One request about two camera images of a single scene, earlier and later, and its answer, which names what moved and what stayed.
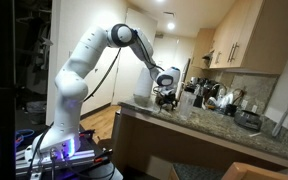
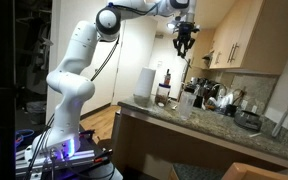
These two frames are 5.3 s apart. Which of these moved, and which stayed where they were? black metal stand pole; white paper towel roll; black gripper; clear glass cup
Moved: black gripper
Stayed: black metal stand pole; clear glass cup; white paper towel roll
